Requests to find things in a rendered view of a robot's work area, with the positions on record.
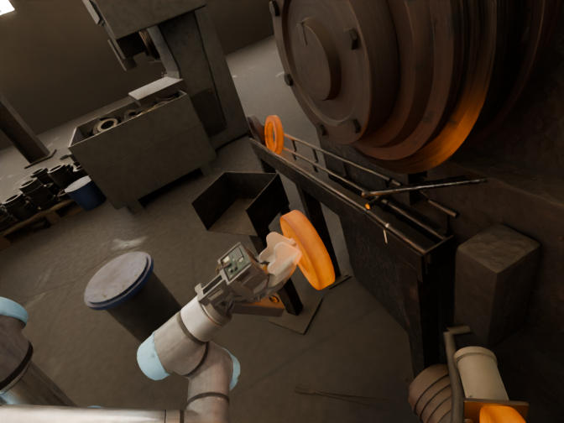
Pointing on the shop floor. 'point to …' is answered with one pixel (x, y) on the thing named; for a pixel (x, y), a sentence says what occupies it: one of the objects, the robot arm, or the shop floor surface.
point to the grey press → (177, 58)
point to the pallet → (39, 201)
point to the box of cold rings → (143, 148)
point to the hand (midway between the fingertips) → (302, 242)
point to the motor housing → (432, 394)
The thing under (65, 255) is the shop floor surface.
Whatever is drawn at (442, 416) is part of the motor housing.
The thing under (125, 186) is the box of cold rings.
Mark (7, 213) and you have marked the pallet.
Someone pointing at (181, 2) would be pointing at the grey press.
